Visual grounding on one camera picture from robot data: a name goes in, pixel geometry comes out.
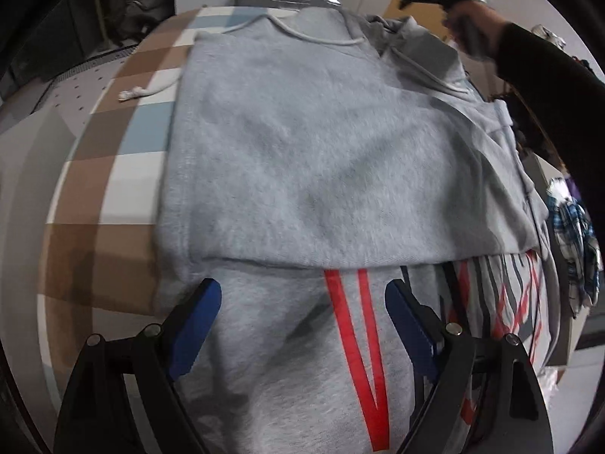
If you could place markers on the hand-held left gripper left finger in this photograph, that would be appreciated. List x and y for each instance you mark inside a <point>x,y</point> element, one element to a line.
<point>198,328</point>

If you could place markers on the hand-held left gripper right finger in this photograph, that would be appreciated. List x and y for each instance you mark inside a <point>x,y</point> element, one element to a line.
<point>410,331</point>

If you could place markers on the grey hoodie with red print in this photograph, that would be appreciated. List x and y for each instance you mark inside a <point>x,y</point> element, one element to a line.
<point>307,151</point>

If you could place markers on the person's right forearm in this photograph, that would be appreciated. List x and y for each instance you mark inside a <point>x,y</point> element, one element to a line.
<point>553,85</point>

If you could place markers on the checked bed sheet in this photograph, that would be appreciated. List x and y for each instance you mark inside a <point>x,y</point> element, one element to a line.
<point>104,175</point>

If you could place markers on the blue plaid shirt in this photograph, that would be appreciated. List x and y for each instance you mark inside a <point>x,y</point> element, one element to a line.
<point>574,241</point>

